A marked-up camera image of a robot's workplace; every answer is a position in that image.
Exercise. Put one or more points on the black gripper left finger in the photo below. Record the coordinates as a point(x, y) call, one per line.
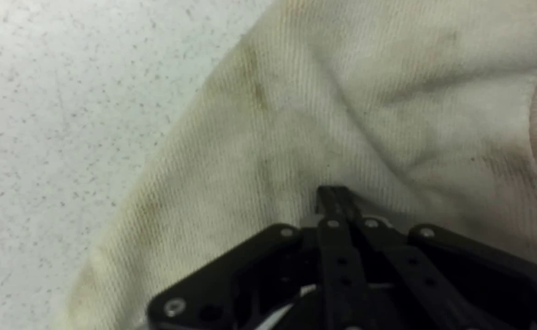
point(231, 275)

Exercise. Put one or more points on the stained beige cloth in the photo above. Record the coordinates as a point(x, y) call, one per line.
point(340, 92)

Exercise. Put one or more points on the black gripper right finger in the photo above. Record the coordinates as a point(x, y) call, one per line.
point(461, 275)

